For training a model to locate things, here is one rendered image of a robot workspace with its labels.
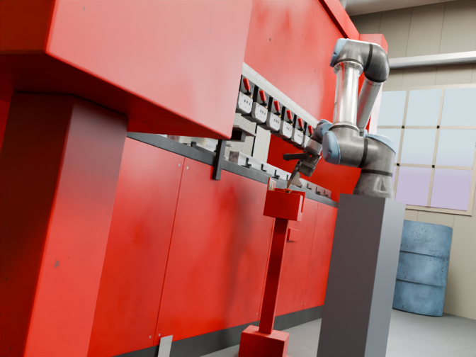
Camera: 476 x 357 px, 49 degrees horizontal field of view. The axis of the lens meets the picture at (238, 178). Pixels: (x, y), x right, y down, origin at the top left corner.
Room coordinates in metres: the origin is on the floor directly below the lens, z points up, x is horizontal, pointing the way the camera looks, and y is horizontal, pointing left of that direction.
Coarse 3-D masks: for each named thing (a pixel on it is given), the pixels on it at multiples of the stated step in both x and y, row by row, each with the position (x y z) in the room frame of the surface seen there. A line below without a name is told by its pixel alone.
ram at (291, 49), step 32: (256, 0) 2.56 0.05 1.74; (288, 0) 2.90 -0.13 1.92; (256, 32) 2.61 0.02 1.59; (288, 32) 2.96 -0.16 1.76; (320, 32) 3.42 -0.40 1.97; (256, 64) 2.66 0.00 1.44; (288, 64) 3.02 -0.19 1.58; (320, 64) 3.50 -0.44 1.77; (288, 96) 3.09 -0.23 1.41; (320, 96) 3.59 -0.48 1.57
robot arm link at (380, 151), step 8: (368, 136) 1.87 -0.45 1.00; (376, 136) 1.85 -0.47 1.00; (384, 136) 1.84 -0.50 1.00; (368, 144) 1.84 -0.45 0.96; (376, 144) 1.84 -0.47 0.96; (384, 144) 1.84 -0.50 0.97; (392, 144) 1.85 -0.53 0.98; (368, 152) 1.84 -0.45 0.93; (376, 152) 1.84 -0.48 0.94; (384, 152) 1.84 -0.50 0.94; (392, 152) 1.85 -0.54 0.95; (368, 160) 1.85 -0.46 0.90; (376, 160) 1.84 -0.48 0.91; (384, 160) 1.84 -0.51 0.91; (392, 160) 1.86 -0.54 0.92; (360, 168) 1.90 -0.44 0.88; (368, 168) 1.86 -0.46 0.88; (376, 168) 1.84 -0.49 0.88; (384, 168) 1.84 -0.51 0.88; (392, 168) 1.86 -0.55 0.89
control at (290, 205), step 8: (272, 192) 2.40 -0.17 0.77; (280, 192) 2.39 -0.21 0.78; (296, 192) 2.57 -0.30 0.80; (304, 192) 2.56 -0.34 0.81; (272, 200) 2.40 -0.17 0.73; (280, 200) 2.39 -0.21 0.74; (288, 200) 2.38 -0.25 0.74; (296, 200) 2.37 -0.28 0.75; (304, 200) 2.56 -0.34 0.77; (264, 208) 2.40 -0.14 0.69; (272, 208) 2.40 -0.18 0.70; (280, 208) 2.39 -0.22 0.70; (288, 208) 2.38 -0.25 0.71; (296, 208) 2.37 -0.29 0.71; (272, 216) 2.39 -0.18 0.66; (280, 216) 2.39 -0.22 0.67; (288, 216) 2.38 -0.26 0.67; (296, 216) 2.37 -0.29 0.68
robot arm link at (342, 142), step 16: (336, 48) 1.96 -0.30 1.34; (352, 48) 1.96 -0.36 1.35; (368, 48) 1.97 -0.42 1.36; (336, 64) 1.97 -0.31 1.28; (352, 64) 1.95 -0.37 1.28; (368, 64) 1.98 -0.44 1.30; (336, 80) 1.98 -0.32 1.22; (352, 80) 1.94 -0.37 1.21; (336, 96) 1.94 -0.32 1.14; (352, 96) 1.92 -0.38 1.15; (336, 112) 1.91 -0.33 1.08; (352, 112) 1.90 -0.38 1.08; (336, 128) 1.87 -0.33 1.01; (352, 128) 1.86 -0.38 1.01; (336, 144) 1.83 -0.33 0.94; (352, 144) 1.84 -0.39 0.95; (336, 160) 1.86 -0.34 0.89; (352, 160) 1.85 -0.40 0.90
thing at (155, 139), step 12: (132, 132) 1.70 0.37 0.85; (156, 144) 1.82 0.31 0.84; (168, 144) 1.89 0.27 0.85; (180, 144) 1.95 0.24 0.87; (192, 156) 2.04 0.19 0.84; (204, 156) 2.12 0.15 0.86; (228, 168) 2.32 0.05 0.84; (240, 168) 2.42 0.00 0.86; (264, 180) 2.68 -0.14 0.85; (276, 180) 2.82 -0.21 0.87; (336, 204) 3.90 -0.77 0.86
